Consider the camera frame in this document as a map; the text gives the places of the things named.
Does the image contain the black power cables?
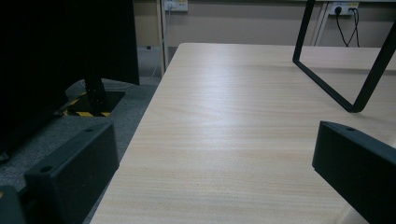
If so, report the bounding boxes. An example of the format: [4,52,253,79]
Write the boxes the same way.
[335,7,361,49]

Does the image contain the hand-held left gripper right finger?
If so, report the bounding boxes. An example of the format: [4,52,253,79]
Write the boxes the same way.
[312,120,396,224]

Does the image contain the black curtain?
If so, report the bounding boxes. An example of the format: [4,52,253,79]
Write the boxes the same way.
[0,0,140,155]

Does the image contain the beige desk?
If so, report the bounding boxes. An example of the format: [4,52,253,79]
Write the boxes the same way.
[134,0,396,77]

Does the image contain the white wall socket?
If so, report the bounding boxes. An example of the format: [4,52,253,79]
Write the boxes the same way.
[163,0,189,12]
[330,1,360,17]

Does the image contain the black desktop shelf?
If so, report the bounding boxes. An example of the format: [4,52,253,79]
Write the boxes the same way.
[292,0,396,114]

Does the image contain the striped black stand base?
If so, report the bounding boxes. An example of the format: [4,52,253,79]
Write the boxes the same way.
[60,76,126,119]

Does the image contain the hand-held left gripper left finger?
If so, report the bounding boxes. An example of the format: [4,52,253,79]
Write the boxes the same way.
[23,120,120,224]

